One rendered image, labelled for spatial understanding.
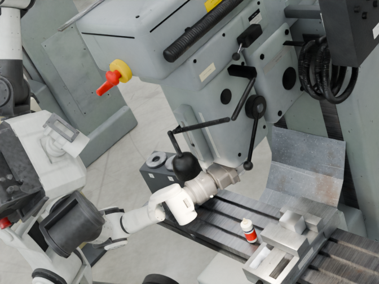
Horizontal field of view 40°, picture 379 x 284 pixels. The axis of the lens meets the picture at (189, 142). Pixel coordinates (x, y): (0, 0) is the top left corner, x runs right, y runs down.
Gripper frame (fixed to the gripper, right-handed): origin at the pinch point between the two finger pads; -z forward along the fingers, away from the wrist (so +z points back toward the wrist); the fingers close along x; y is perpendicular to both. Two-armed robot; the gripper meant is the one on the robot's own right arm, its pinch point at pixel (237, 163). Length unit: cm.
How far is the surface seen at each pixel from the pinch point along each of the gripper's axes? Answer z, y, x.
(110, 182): 23, 125, 210
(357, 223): -36, 57, -5
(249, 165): 2.4, -9.8, -15.0
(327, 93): -25.5, -19.6, -19.9
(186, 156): 18.6, -25.8, -16.4
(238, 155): 3.2, -12.2, -11.6
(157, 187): 20, 24, 44
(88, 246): 61, 122, 156
